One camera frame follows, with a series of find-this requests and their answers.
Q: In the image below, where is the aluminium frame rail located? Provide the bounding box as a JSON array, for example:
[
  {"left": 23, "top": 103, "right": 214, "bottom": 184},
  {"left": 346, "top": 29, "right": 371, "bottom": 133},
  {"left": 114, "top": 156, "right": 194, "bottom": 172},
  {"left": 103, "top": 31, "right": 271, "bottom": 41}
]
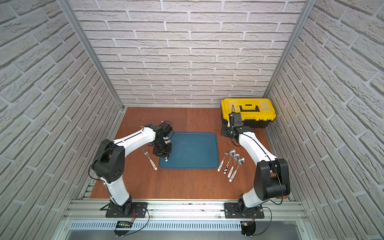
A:
[{"left": 63, "top": 199, "right": 309, "bottom": 222}]

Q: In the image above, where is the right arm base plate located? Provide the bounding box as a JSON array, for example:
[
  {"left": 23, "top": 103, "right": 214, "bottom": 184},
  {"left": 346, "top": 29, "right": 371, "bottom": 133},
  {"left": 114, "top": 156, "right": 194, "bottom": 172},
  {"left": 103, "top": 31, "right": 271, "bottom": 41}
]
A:
[{"left": 224, "top": 202, "right": 265, "bottom": 220}]

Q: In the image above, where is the yellow black toolbox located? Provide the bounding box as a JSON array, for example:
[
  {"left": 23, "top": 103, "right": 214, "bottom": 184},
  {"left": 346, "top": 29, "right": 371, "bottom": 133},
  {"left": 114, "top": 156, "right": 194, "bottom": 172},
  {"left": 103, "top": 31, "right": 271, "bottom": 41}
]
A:
[{"left": 221, "top": 98, "right": 277, "bottom": 129}]

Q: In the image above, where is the fork cartoon text handle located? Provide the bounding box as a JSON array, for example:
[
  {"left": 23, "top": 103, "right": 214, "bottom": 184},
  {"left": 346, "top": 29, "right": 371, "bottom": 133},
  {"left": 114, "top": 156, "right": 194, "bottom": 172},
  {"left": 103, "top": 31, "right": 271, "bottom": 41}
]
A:
[{"left": 142, "top": 149, "right": 158, "bottom": 171}]

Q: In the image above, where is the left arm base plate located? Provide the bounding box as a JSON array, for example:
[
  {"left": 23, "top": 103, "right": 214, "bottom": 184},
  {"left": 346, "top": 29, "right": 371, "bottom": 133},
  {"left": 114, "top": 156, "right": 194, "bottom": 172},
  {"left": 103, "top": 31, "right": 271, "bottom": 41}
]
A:
[{"left": 106, "top": 201, "right": 148, "bottom": 219}]

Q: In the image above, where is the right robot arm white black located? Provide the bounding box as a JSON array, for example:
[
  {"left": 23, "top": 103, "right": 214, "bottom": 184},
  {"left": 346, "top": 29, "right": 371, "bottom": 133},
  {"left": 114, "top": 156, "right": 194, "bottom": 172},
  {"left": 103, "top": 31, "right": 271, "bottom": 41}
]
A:
[{"left": 222, "top": 125, "right": 291, "bottom": 208}]

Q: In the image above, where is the left controller board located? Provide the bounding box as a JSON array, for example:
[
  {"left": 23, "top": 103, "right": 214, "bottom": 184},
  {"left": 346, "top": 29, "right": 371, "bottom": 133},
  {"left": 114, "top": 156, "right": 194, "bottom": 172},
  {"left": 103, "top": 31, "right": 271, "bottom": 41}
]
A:
[{"left": 114, "top": 221, "right": 134, "bottom": 237}]

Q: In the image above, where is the teal plastic tray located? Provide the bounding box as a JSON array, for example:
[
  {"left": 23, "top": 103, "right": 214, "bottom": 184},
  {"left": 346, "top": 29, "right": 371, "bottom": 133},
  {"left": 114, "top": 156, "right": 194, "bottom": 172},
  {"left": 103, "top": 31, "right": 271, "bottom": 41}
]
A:
[{"left": 159, "top": 132, "right": 219, "bottom": 169}]

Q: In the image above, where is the controller board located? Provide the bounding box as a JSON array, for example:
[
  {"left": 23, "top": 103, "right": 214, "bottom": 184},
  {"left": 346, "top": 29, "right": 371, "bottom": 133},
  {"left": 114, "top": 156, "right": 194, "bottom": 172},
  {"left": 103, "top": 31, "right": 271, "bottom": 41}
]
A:
[
  {"left": 114, "top": 221, "right": 134, "bottom": 237},
  {"left": 241, "top": 222, "right": 257, "bottom": 238}
]

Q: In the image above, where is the right controller board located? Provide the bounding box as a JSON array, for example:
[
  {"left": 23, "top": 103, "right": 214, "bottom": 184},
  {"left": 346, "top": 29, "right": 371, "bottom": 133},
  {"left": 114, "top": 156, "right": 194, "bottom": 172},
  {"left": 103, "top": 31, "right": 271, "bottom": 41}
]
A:
[{"left": 241, "top": 222, "right": 257, "bottom": 238}]

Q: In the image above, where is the fork plain white handle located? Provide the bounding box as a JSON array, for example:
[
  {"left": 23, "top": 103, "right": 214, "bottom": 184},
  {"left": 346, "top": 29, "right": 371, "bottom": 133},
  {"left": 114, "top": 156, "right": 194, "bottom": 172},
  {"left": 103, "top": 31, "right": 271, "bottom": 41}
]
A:
[{"left": 217, "top": 149, "right": 230, "bottom": 172}]

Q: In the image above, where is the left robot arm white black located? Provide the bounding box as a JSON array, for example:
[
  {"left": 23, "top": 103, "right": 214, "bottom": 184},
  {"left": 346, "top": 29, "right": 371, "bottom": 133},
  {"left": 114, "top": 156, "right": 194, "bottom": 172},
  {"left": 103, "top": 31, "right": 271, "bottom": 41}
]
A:
[{"left": 91, "top": 121, "right": 173, "bottom": 208}]

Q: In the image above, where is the spoon cow pattern handle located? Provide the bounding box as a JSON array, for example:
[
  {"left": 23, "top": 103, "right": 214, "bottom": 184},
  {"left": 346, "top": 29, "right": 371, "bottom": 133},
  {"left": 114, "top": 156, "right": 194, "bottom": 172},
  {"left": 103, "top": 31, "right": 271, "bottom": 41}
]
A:
[{"left": 224, "top": 149, "right": 236, "bottom": 174}]

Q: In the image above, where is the spoon plain white handle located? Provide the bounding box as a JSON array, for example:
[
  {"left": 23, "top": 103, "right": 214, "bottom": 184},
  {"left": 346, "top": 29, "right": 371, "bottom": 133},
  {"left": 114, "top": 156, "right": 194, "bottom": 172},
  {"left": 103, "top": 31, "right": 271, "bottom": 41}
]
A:
[{"left": 229, "top": 157, "right": 245, "bottom": 183}]

